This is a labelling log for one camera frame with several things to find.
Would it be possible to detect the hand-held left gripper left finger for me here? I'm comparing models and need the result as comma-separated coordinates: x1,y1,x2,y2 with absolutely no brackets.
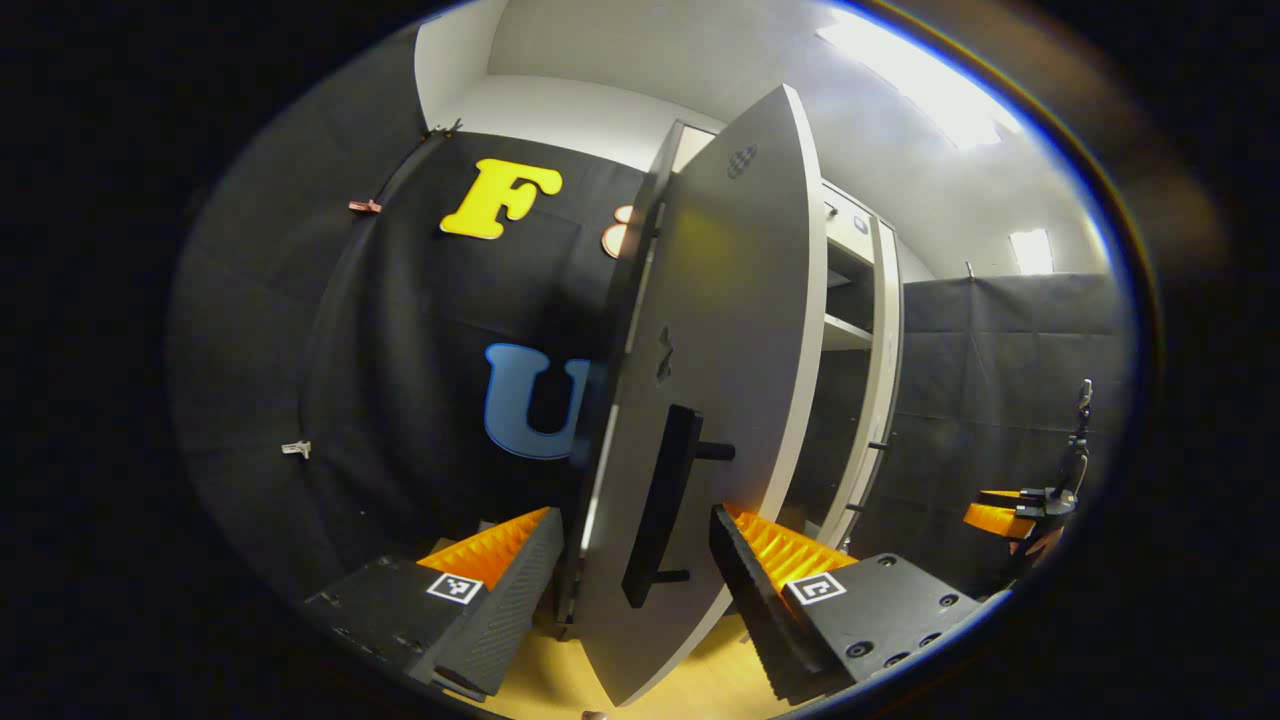
303,505,566,701

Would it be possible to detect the black backdrop cloth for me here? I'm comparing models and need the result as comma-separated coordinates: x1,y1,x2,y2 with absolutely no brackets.
850,272,1136,601
170,30,651,601

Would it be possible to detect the ceiling light panel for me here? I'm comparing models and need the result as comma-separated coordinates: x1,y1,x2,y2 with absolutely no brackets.
815,5,1026,151
1008,228,1056,276

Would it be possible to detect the white cabinet door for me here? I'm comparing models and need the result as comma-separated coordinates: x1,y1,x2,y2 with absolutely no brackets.
840,215,906,553
565,85,829,708

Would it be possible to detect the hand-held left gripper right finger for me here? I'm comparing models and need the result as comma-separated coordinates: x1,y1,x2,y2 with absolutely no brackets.
708,503,1001,706

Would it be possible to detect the white shoe cabinet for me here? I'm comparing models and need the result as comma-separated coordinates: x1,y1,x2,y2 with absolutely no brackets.
600,120,906,561

